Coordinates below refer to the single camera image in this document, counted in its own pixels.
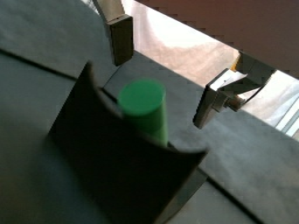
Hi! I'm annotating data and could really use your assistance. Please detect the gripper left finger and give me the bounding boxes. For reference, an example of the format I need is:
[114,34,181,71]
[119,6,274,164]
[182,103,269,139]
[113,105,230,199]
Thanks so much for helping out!
[93,0,135,67]

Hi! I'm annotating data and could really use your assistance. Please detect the black curved holder stand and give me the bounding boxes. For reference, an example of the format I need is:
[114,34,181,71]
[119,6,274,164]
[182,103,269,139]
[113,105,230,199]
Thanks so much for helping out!
[50,63,207,224]

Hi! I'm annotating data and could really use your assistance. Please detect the green round cylinder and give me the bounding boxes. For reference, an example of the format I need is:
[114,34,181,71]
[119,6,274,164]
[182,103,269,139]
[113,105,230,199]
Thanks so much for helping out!
[117,79,169,146]

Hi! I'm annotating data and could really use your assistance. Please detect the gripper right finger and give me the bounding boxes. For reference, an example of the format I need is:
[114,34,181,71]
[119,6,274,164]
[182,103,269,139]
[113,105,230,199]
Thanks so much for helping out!
[193,52,277,129]

